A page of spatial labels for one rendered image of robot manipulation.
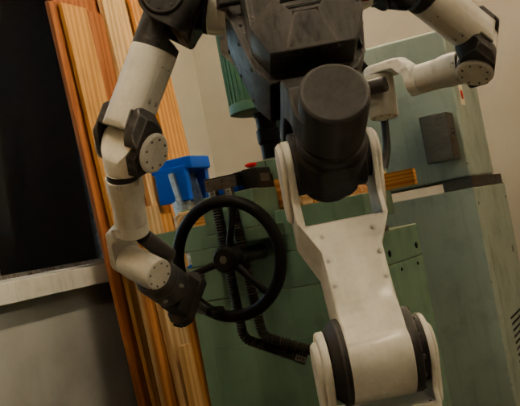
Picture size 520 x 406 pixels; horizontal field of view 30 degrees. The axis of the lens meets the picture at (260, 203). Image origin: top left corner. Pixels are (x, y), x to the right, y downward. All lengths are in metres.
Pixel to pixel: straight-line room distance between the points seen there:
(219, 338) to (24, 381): 1.28
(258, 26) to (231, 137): 3.49
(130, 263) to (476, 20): 0.84
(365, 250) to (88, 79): 2.53
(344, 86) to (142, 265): 0.63
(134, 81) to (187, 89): 3.28
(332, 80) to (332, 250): 0.29
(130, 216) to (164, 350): 1.99
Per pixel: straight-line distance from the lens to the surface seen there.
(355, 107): 1.51
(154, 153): 1.84
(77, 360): 3.85
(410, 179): 2.37
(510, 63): 4.75
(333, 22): 1.68
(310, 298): 2.32
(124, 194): 1.87
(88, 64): 4.05
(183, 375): 3.86
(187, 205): 3.32
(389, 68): 2.20
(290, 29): 1.67
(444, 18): 1.98
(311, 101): 1.52
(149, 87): 1.83
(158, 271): 1.95
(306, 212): 2.30
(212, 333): 2.45
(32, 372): 3.62
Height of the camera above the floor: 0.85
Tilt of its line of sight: 2 degrees up
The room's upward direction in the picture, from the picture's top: 11 degrees counter-clockwise
